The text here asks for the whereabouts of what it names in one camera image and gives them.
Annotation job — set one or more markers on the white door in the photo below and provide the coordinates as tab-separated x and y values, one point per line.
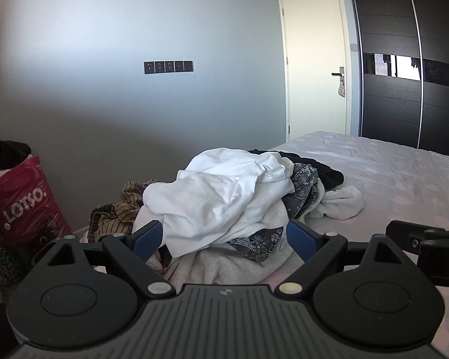
314	45

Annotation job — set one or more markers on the dark sliding wardrobe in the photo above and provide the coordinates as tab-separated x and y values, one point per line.
389	26

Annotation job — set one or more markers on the red plastic bag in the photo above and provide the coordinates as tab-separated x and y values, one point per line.
26	202

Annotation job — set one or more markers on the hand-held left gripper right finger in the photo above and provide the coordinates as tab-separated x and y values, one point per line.
301	237

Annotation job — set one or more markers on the white T-shirt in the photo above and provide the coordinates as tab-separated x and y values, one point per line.
209	198

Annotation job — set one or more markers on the white fleece sweatshirt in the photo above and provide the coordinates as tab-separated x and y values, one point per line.
217	269

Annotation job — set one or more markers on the black garment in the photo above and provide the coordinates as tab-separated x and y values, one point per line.
329	175

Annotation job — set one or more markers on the teal patterned cloth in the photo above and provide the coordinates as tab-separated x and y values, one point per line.
3	265

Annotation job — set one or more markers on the dark floral garment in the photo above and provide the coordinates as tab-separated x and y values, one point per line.
303	190

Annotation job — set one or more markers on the bed with polka dot sheet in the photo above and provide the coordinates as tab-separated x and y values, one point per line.
396	179

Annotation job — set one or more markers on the black switch panel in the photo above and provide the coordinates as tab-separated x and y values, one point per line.
168	67

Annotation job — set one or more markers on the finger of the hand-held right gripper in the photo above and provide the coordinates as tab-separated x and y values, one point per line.
404	233

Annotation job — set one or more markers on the patterned hanging pouch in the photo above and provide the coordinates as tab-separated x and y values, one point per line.
342	89

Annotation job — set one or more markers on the black cloth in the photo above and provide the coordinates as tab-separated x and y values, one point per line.
5	153

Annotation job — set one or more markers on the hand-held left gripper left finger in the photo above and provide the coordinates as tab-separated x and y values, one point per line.
147	239

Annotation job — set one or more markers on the brown striped garment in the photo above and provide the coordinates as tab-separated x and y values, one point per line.
112	217

